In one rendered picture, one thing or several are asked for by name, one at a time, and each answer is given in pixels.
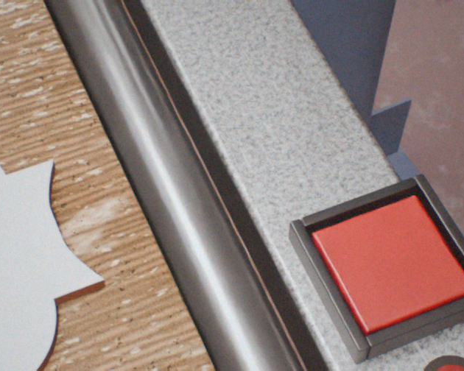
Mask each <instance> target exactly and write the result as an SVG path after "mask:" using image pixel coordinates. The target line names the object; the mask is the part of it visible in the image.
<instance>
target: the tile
mask: <svg viewBox="0 0 464 371"><path fill-rule="evenodd" d="M55 170H56V165H55V163H54V160H51V161H48V162H45V163H41V164H38V165H35V166H32V167H29V168H26V169H22V171H19V172H15V173H12V174H9V175H6V174H4V172H3V171H2V168H1V167H0V371H44V369H45V367H46V365H47V363H48V361H49V360H50V358H51V356H52V353H53V351H54V348H55V345H56V343H57V335H58V316H57V309H56V305H59V304H60V303H64V302H66V301H69V300H73V299H75V298H77V297H81V296H82V295H84V294H87V293H90V292H93V291H96V290H99V289H102V287H104V286H106V284H105V280H103V279H102V277H100V276H99V275H98V274H97V273H95V272H93V271H92V270H90V269H89V268H88V267H87V266H86V265H85V264H84V263H82V262H81V261H80V260H79V259H78V258H77V257H76V256H75V255H74V254H73V253H72V252H71V251H70V250H69V248H68V247H67V246H66V243H64V242H63V239H62V236H61V234H60V231H59V228H58V226H57V223H56V221H55V219H54V217H53V215H52V210H51V194H52V182H53V177H54V174H55Z"/></svg>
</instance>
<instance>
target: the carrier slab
mask: <svg viewBox="0 0 464 371"><path fill-rule="evenodd" d="M51 160H54V163H55V165H56V170H55V174H54V177H53V182H52V194H51V210H52V215H53V217H54V219H55V221H56V223H57V226H58V228H59V231H60V234H61V236H62V239H63V242H64V243H66V246H67V247H68V248H69V250H70V251H71V252H72V253H73V254H74V255H75V256H76V257H77V258H78V259H79V260H80V261H81V262H82V263H84V264H85V265H86V266H87V267H88V268H89V269H90V270H92V271H93V272H95V273H97V274H98V275H99V276H100V277H102V279H103V280H105V284H106V286H104V287H102V289H99V290H96V291H93V292H90V293H87V294H84V295H82V296H81V297H77V298H75V299H73V300H69V301H66V302H64V303H60V304H59V305H56V309H57V316H58V335H57V343H56V345H55V348H54V351H53V353H52V356H51V358H50V360H49V361H48V363H47V365H46V367H45V369H44V371H216V369H215V367H214V365H213V363H212V360H211V359H210V357H209V355H208V352H207V350H206V348H205V345H204V343H203V341H202V338H201V336H200V335H199V333H198V331H197V328H196V326H195V324H194V321H193V319H192V318H191V314H190V312H189V311H188V309H187V307H186V304H185V302H184V300H183V298H182V295H181V293H180V290H179V288H178V287H177V286H176V285H177V284H176V283H175V280H174V278H173V277H172V273H171V272H170V269H169V267H168V265H167V263H166V259H165V258H164V257H163V255H162V253H161V250H160V247H159V246H158V243H157V241H156V239H155V236H154V234H153V233H152V231H151V229H150V226H149V224H148V222H147V219H146V217H145V215H144V212H143V211H142V208H141V207H140V205H139V203H138V200H137V199H136V196H135V194H134V192H133V189H132V186H131V185H130V184H129V182H128V180H127V176H126V174H125V173H124V170H123V168H122V165H121V164H120V162H119V160H118V158H117V156H116V153H115V151H114V149H113V147H112V144H110V141H109V139H108V137H107V134H106V132H105V129H104V127H103V126H102V124H101V121H100V120H99V117H98V115H97V113H96V110H95V108H94V107H93V105H92V103H91V100H90V98H89V96H88V93H87V91H86V89H85V88H84V86H83V83H82V81H81V79H80V76H79V74H78V73H77V71H76V69H75V67H74V64H73V62H72V60H71V58H70V56H69V54H68V52H67V50H66V47H65V44H64V43H63V42H62V40H61V37H60V34H59V32H58V31H57V27H55V25H54V22H53V20H52V17H51V16H50V14H49V11H48V10H47V8H46V5H45V3H44V0H0V167H1V168H2V171H3V172H4V174H6V175H9V174H12V173H15V172H19V171H22V169H26V168H29V167H32V166H35V165H38V164H41V163H45V162H48V161H51Z"/></svg>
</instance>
